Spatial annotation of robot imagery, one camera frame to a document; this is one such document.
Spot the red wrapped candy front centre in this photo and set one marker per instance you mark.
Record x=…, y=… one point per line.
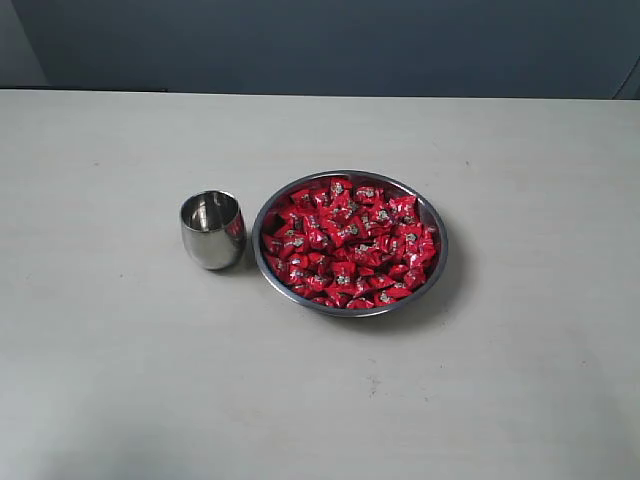
x=344, y=275

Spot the stainless steel cup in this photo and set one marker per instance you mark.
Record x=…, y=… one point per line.
x=213, y=229

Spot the red wrapped candy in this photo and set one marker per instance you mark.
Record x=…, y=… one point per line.
x=338, y=186
x=344, y=275
x=403, y=206
x=390, y=295
x=296, y=241

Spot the red wrapped candy upper right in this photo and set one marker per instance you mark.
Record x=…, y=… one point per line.
x=403, y=206

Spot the red wrapped candy front right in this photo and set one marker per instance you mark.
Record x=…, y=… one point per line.
x=390, y=295

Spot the stainless steel bowl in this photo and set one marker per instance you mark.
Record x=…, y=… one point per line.
x=426, y=212

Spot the red wrapped candy top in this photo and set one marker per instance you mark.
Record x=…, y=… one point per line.
x=338, y=186

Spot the red wrapped candy left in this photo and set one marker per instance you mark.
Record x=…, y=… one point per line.
x=296, y=241

